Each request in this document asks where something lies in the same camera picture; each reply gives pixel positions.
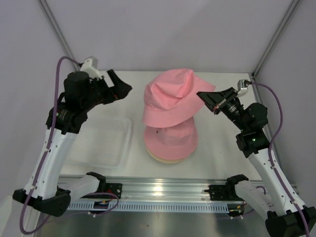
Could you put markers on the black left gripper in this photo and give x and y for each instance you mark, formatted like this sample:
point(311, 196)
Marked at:
point(120, 90)

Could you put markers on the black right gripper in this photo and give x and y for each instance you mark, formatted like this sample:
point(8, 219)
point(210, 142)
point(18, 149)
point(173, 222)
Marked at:
point(213, 99)

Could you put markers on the pink bucket hat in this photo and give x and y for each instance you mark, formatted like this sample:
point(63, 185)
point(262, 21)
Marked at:
point(171, 98)
point(183, 134)

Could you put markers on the beige bucket hat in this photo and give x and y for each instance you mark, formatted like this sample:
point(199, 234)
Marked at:
point(170, 155)

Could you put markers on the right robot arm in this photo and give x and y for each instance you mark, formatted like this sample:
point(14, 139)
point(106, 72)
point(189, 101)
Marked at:
point(284, 212)

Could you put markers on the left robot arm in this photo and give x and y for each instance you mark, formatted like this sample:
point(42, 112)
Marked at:
point(82, 93)

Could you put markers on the white plastic basket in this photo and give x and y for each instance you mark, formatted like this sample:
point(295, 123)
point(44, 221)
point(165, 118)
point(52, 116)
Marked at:
point(101, 143)

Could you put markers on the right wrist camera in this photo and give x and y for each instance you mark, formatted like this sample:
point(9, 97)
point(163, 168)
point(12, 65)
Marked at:
point(242, 87)

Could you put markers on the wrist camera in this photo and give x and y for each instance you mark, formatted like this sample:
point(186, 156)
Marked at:
point(242, 87)
point(89, 66)

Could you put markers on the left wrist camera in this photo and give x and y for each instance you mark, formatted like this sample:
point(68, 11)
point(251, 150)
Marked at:
point(89, 66)

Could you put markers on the left aluminium frame post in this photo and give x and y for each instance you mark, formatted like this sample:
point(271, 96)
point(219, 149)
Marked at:
point(52, 21)

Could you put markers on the aluminium frame post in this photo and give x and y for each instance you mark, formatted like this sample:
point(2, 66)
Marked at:
point(280, 29)
point(52, 21)

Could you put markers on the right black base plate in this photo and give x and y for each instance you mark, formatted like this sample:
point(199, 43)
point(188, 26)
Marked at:
point(222, 193)

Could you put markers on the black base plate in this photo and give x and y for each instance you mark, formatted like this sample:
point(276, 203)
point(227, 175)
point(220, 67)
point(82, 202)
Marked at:
point(112, 188)
point(222, 193)

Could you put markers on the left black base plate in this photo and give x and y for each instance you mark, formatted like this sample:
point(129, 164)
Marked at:
point(112, 188)

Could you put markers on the aluminium mounting rail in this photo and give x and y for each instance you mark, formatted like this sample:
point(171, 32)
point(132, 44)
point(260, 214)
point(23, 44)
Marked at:
point(164, 189)

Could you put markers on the white slotted cable duct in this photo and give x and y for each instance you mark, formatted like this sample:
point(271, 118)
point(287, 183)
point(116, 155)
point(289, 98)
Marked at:
point(202, 207)

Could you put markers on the right aluminium frame post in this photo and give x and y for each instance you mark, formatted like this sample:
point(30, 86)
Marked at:
point(280, 29)

